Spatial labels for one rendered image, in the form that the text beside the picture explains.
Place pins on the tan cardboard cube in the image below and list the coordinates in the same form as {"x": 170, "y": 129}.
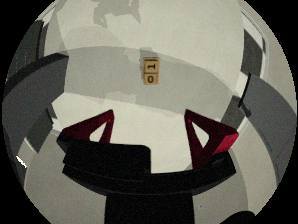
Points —
{"x": 151, "y": 66}
{"x": 150, "y": 78}

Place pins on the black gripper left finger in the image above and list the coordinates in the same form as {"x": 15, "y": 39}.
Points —
{"x": 83, "y": 130}

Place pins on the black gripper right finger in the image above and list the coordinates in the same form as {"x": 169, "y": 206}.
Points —
{"x": 221, "y": 137}

